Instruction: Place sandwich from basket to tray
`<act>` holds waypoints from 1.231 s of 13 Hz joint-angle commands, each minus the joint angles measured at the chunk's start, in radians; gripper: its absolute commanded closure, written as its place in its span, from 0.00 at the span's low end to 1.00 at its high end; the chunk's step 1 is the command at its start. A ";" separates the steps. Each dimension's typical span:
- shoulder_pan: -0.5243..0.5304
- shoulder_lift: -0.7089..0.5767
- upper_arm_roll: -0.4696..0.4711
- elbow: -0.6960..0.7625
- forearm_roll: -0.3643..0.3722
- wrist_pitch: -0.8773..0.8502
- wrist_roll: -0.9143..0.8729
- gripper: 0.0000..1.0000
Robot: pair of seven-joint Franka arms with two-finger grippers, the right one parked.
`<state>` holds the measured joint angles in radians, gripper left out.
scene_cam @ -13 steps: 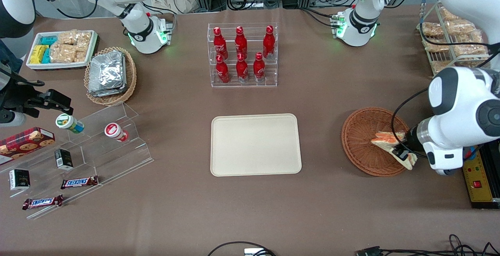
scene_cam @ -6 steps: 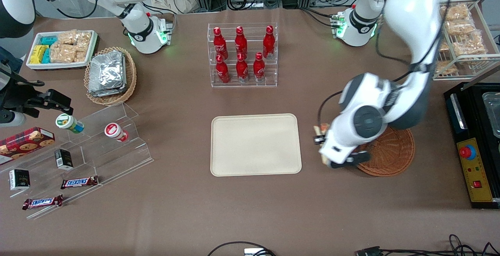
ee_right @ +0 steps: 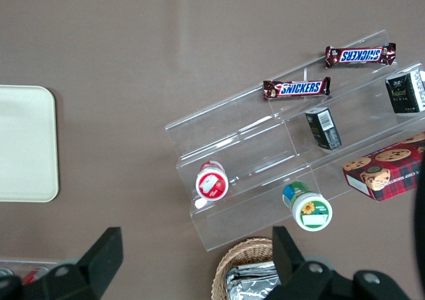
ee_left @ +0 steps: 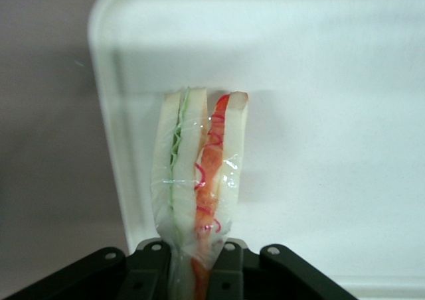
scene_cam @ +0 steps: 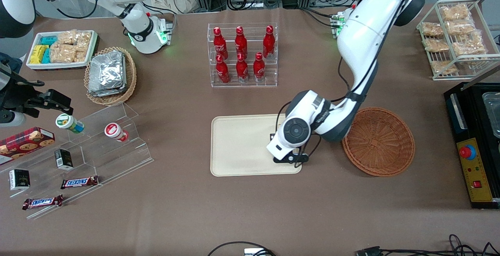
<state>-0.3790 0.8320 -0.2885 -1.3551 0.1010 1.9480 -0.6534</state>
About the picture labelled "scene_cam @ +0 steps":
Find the yellow snack packet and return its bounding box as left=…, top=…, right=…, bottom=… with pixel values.
left=30, top=45, right=50, bottom=64

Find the round brown wicker basket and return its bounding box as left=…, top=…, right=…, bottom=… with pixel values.
left=341, top=107, right=416, bottom=177

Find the beige plastic tray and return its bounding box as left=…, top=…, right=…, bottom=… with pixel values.
left=210, top=113, right=303, bottom=177

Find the person leg in jeans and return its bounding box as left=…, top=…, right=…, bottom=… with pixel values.
left=0, top=52, right=22, bottom=74

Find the oval light wicker basket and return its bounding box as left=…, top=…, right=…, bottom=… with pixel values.
left=84, top=46, right=138, bottom=106

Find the black looped table cable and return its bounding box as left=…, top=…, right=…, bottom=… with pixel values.
left=207, top=241, right=276, bottom=256

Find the snickers chocolate bar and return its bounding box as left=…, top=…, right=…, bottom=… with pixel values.
left=60, top=175, right=99, bottom=190
left=22, top=194, right=64, bottom=211

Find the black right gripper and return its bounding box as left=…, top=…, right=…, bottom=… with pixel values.
left=0, top=74, right=74, bottom=116

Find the white wire rack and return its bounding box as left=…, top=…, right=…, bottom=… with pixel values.
left=416, top=0, right=500, bottom=81

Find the green lid yogurt cup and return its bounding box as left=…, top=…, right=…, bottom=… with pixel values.
left=55, top=113, right=85, bottom=134

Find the black yellow control box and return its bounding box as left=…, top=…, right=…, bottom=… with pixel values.
left=443, top=82, right=500, bottom=210

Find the white rectangular snack tray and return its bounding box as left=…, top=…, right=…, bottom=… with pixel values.
left=26, top=30, right=98, bottom=71

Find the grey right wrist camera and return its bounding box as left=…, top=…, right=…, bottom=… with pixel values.
left=0, top=111, right=27, bottom=127

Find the black cable with connector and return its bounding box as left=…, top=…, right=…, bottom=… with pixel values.
left=356, top=234, right=500, bottom=256

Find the red cola bottle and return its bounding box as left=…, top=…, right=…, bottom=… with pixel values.
left=253, top=52, right=266, bottom=83
left=213, top=27, right=229, bottom=60
left=234, top=26, right=248, bottom=59
left=262, top=25, right=276, bottom=59
left=215, top=54, right=230, bottom=84
left=236, top=52, right=249, bottom=83

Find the clear acrylic step display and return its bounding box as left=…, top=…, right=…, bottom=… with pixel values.
left=0, top=101, right=154, bottom=220

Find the clear acrylic bottle rack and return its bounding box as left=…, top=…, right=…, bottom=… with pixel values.
left=207, top=22, right=279, bottom=89

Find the red lid yogurt cup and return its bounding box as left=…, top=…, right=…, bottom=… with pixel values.
left=104, top=122, right=130, bottom=143

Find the silver foil packet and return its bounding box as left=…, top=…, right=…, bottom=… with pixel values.
left=88, top=79, right=128, bottom=98
left=89, top=50, right=126, bottom=89

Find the clear bag of fried snacks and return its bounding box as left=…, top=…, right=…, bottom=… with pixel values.
left=452, top=31, right=487, bottom=56
left=439, top=4, right=471, bottom=22
left=445, top=19, right=475, bottom=36
left=421, top=22, right=444, bottom=38
left=423, top=38, right=450, bottom=54
left=431, top=60, right=458, bottom=75

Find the red cookie box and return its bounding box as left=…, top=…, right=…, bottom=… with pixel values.
left=0, top=127, right=55, bottom=166

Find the red emergency stop button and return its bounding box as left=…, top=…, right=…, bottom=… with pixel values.
left=459, top=144, right=477, bottom=161

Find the small black box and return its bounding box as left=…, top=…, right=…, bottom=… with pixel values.
left=54, top=149, right=74, bottom=171
left=9, top=168, right=31, bottom=191

